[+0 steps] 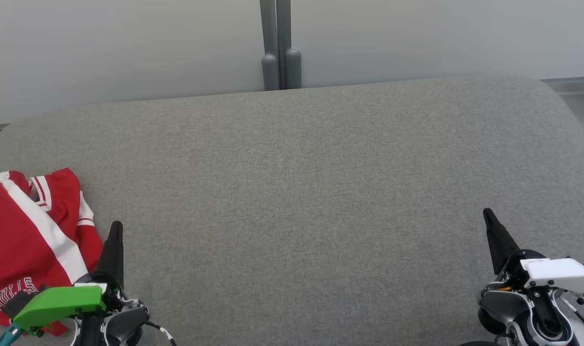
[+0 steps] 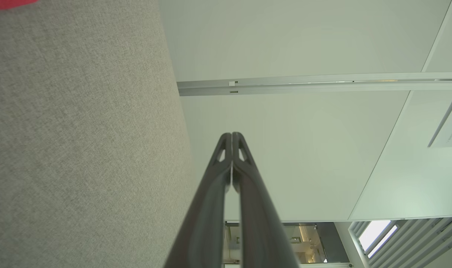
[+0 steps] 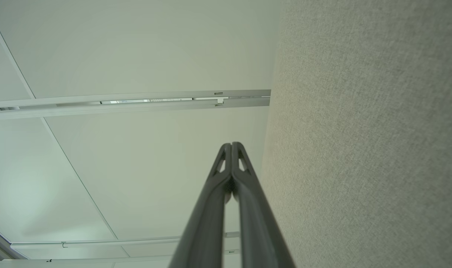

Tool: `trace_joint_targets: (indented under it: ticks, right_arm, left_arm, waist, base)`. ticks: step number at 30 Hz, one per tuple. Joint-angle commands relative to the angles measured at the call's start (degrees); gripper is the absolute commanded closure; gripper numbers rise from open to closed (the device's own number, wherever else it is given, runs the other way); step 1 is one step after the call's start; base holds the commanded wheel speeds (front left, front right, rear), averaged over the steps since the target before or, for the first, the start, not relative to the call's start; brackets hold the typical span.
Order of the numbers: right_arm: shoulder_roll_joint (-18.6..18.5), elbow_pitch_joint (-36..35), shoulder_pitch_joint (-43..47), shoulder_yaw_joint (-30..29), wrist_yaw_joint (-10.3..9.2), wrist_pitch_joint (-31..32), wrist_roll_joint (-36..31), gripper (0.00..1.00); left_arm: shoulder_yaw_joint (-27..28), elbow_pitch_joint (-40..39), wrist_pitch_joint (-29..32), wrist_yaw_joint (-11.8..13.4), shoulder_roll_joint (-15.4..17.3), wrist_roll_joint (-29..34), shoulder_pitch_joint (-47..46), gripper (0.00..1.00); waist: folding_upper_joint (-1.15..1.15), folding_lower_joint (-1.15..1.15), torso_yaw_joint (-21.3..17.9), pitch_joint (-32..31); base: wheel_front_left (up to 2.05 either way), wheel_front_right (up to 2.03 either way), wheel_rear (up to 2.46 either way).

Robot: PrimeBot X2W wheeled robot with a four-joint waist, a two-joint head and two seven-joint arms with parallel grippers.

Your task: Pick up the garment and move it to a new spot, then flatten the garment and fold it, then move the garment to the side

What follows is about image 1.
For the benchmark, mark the red shorts with white stripe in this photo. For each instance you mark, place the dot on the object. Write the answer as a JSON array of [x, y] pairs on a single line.
[[13, 240]]

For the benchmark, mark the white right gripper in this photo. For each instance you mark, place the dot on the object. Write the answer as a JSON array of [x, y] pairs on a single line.
[[561, 274]]

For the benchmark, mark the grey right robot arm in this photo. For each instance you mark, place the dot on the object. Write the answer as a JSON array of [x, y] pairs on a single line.
[[498, 300]]

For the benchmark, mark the grey partition post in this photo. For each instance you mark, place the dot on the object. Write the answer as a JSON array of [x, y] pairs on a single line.
[[281, 43]]

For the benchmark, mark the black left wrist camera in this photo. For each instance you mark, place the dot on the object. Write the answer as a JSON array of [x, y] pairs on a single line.
[[17, 303]]

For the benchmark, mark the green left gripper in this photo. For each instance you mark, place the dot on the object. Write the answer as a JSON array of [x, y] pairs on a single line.
[[61, 302]]

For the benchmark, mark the grey fabric sofa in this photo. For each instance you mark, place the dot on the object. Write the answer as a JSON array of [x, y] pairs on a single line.
[[320, 202]]

